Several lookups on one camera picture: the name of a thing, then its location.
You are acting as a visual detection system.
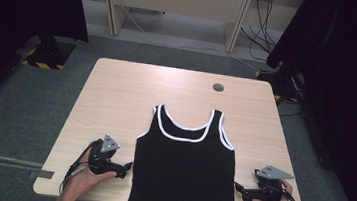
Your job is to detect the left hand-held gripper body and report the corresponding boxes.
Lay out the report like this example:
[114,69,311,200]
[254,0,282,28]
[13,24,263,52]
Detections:
[86,133,122,178]

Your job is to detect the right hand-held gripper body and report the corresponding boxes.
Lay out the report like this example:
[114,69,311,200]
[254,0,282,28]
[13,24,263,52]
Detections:
[250,164,296,201]

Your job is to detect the black cloth mat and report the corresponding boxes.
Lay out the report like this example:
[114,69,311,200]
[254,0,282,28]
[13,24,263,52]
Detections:
[125,100,250,201]

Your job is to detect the person's left hand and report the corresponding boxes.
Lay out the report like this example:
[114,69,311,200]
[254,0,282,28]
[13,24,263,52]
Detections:
[63,150,120,201]

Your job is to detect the grey floor tape strip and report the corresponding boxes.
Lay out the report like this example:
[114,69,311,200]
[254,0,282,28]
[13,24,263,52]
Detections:
[26,168,55,183]

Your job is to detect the black stand base hazard tape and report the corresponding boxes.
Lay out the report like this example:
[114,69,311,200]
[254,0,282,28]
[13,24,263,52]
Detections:
[252,60,307,106]
[19,32,77,72]

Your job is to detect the black curtain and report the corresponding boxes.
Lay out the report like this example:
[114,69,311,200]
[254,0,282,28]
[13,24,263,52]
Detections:
[0,0,94,128]
[250,0,357,201]

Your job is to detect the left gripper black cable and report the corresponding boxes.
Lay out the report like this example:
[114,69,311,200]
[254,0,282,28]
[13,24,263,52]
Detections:
[58,135,104,201]

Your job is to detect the black power cables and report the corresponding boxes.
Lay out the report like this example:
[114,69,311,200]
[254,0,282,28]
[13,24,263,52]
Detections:
[236,0,283,63]

